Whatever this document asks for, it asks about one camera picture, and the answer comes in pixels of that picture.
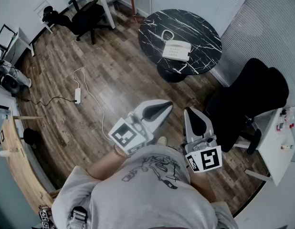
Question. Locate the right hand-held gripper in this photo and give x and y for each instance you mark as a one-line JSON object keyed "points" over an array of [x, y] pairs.
{"points": [[207, 159]]}

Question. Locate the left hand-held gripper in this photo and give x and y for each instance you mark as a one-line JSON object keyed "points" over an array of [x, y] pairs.
{"points": [[128, 135]]}

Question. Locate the white telephone base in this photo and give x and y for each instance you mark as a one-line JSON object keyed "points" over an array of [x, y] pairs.
{"points": [[173, 54]]}

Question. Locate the person's right forearm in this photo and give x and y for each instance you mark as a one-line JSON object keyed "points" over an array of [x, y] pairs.
{"points": [[201, 185]]}

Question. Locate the person's left forearm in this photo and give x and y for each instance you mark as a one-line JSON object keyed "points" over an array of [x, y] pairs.
{"points": [[102, 166]]}

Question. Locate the beige shoe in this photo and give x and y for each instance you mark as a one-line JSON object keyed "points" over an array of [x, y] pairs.
{"points": [[161, 141]]}

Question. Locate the black high-back office chair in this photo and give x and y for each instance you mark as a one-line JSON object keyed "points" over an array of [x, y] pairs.
{"points": [[247, 99]]}

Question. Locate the white desk right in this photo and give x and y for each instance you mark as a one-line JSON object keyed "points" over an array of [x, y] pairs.
{"points": [[274, 156]]}

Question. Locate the small red white box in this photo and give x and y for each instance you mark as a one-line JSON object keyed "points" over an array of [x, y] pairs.
{"points": [[280, 127]]}

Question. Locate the grey printed t-shirt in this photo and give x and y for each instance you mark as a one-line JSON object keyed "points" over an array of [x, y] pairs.
{"points": [[142, 199]]}

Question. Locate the small white tube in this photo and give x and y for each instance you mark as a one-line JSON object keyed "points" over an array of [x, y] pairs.
{"points": [[287, 147]]}

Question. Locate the round black marble table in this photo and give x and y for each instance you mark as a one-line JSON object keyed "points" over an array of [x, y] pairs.
{"points": [[200, 32]]}

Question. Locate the white window blinds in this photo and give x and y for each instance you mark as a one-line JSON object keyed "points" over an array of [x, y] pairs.
{"points": [[264, 27]]}

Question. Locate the black office chair with armrests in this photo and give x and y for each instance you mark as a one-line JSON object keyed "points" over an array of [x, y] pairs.
{"points": [[87, 18]]}

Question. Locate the black round stool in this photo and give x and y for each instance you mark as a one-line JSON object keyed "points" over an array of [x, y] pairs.
{"points": [[31, 136]]}

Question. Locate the curved wooden counter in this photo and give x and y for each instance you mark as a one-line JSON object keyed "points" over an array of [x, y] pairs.
{"points": [[16, 156]]}

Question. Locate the printed tag board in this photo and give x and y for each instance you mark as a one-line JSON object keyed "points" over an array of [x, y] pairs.
{"points": [[44, 215]]}

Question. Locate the black round device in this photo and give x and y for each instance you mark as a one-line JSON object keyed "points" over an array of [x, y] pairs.
{"points": [[10, 85]]}

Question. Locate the small white side table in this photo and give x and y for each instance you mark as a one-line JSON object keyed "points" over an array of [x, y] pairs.
{"points": [[21, 40]]}

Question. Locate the black metal frame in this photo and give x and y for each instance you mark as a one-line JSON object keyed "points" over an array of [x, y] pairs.
{"points": [[10, 29]]}

